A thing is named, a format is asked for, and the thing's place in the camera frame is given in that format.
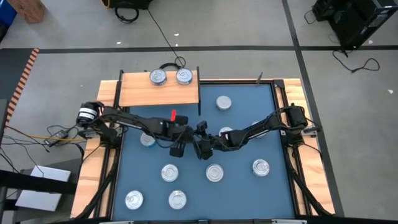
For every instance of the black metal rig frame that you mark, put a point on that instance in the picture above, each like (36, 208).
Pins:
(298, 186)

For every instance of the black beam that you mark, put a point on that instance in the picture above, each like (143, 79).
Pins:
(37, 183)

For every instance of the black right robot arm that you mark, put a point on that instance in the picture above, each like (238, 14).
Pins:
(264, 126)

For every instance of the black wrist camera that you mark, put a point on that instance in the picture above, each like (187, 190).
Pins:
(176, 151)
(202, 127)

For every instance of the black power adapter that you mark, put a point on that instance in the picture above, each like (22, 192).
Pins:
(59, 134)

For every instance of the small red clip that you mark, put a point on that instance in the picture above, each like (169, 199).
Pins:
(173, 115)

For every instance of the teal label tuna can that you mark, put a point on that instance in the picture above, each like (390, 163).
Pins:
(169, 173)
(146, 140)
(184, 76)
(224, 129)

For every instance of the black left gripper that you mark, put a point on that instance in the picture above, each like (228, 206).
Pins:
(178, 132)

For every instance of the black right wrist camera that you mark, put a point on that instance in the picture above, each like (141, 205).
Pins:
(202, 127)

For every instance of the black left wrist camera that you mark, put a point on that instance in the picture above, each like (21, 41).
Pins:
(176, 151)

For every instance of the silver mounting bracket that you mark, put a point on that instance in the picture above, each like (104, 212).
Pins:
(282, 132)

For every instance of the small black computer tower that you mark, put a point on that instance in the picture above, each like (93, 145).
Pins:
(323, 9)

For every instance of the black equipment case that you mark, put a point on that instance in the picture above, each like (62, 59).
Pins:
(130, 3)

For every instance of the silver aluminium extrusion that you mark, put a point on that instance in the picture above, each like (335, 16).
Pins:
(116, 222)
(289, 221)

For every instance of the large black computer tower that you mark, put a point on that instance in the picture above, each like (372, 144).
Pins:
(360, 21)

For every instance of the grey metal bracket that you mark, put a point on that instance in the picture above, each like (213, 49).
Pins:
(260, 77)

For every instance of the white flat board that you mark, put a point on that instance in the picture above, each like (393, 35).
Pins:
(43, 193)

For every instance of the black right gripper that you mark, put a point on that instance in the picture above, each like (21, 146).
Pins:
(205, 151)

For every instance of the blue table mat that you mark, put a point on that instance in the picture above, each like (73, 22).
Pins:
(186, 193)

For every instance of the blue plastic bin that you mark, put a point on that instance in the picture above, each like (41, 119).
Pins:
(6, 14)

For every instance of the wooden shelf black frame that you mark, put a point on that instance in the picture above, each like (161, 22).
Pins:
(140, 90)

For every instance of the dark blue label tuna can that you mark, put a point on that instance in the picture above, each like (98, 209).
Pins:
(261, 167)
(134, 199)
(177, 199)
(158, 76)

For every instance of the brown cardboard box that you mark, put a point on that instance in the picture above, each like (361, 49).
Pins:
(29, 11)

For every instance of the black mat orange hazard stripes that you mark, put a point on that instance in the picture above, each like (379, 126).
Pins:
(12, 71)

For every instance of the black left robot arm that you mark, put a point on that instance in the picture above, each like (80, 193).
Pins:
(130, 119)

